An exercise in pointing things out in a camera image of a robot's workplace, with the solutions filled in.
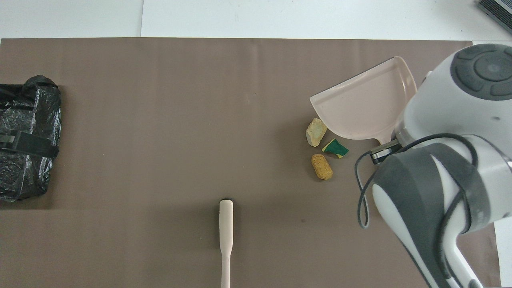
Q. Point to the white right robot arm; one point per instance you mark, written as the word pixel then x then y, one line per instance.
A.
pixel 488 72

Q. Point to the beige plastic dustpan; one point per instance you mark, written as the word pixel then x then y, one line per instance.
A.
pixel 360 108

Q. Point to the green and yellow sponge piece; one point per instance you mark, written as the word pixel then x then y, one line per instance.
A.
pixel 335 148

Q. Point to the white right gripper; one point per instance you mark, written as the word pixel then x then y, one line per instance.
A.
pixel 404 132

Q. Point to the pale yellow sponge chunk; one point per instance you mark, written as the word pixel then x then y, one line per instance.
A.
pixel 316 132

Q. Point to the brown oval sponge piece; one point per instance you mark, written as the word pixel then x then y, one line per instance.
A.
pixel 322 166

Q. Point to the black bag lined bin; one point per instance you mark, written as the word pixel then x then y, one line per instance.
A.
pixel 28 100

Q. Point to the grey ribbed device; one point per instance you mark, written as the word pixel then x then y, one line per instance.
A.
pixel 498 10

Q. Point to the brown paper table mat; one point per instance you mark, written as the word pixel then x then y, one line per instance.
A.
pixel 120 120

